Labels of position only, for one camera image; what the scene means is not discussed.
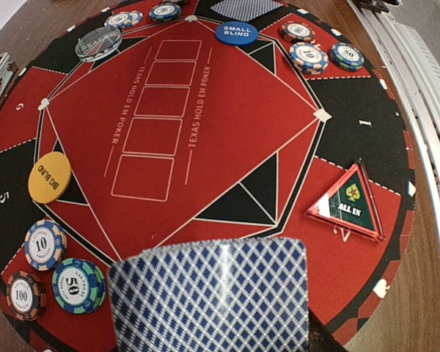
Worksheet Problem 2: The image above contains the blue checkered card deck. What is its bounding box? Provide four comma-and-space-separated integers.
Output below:
109, 237, 309, 351

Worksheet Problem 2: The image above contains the card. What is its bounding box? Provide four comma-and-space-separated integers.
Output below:
210, 0, 282, 22

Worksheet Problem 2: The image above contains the blue chip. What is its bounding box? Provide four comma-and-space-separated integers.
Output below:
329, 43, 365, 72

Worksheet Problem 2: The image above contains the teal chip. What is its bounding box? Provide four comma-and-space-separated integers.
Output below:
51, 257, 106, 315

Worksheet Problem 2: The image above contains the red chip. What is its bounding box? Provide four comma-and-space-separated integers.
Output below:
5, 271, 47, 321

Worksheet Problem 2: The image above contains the round red black poker mat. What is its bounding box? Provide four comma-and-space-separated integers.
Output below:
0, 1, 415, 351

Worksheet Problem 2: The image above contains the black triangle marker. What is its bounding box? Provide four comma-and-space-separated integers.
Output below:
304, 159, 386, 243

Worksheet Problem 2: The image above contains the blue small blind button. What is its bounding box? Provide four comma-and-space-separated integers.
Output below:
215, 21, 258, 46

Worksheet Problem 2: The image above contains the white chip stack near ten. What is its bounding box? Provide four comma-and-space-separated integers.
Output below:
289, 43, 329, 75

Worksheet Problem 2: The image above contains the yellow big blind button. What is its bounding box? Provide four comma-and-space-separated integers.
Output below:
28, 152, 72, 204

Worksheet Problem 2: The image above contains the clear dealer button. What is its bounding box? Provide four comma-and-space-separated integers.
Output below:
75, 26, 122, 62

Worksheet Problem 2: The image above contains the chip on seat five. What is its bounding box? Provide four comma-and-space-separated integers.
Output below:
24, 219, 67, 271

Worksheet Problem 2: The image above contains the aluminium front rail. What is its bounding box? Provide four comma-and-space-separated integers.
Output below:
346, 0, 440, 352

